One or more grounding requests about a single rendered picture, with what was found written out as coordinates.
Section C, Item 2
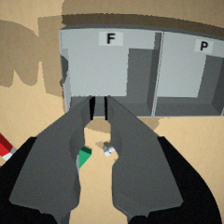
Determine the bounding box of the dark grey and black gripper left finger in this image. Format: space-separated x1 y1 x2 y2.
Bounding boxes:
0 95 95 224

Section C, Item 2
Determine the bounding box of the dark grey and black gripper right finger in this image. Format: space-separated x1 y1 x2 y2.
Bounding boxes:
105 95 222 224

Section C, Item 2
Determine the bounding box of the green rectangular block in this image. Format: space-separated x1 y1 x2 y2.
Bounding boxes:
79 147 92 169

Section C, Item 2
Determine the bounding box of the grey metal bolt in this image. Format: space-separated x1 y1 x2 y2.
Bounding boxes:
103 145 115 156

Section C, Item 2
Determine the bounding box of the red and white eraser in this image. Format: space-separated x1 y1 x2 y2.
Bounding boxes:
0 134 17 161

